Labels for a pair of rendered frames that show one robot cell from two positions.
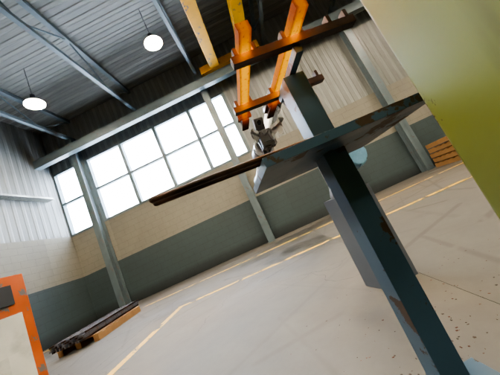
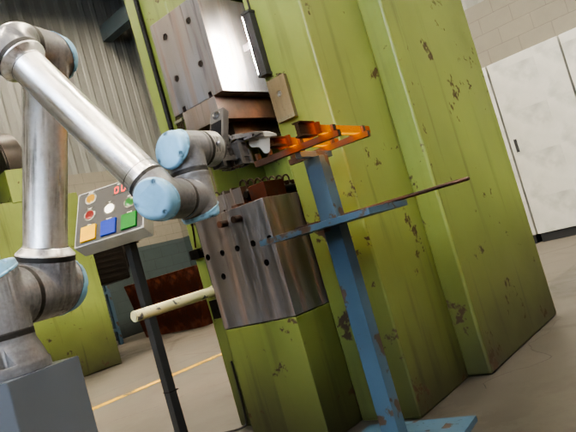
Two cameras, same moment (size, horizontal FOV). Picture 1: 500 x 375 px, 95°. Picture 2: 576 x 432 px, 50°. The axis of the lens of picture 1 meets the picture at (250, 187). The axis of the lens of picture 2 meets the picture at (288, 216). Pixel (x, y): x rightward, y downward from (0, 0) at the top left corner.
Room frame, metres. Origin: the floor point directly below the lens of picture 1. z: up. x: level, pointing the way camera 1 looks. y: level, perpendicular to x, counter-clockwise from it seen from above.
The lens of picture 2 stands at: (2.21, 0.92, 0.71)
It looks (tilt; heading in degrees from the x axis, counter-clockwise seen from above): 3 degrees up; 219
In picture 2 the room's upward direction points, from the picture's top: 16 degrees counter-clockwise
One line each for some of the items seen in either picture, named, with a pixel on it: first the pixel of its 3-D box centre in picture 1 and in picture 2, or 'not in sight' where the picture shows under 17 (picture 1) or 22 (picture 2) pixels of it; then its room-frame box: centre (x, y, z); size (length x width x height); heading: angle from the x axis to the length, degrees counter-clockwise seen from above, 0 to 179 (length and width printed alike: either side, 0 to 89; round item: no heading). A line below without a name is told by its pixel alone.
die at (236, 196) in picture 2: not in sight; (259, 196); (0.26, -0.79, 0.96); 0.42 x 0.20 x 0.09; 0
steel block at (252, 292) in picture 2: not in sight; (287, 253); (0.25, -0.73, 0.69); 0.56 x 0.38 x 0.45; 0
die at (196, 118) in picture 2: not in sight; (236, 115); (0.26, -0.79, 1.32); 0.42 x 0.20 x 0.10; 0
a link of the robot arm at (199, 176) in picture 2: not in sight; (194, 195); (1.24, -0.13, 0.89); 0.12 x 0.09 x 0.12; 18
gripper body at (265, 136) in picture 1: (265, 140); (227, 151); (1.05, -0.16, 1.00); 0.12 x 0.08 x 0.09; 8
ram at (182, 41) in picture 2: not in sight; (227, 56); (0.26, -0.75, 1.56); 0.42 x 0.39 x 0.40; 0
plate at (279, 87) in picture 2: not in sight; (281, 99); (0.34, -0.47, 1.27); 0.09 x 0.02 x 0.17; 90
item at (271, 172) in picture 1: (327, 150); (333, 222); (0.59, -0.22, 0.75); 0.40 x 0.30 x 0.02; 97
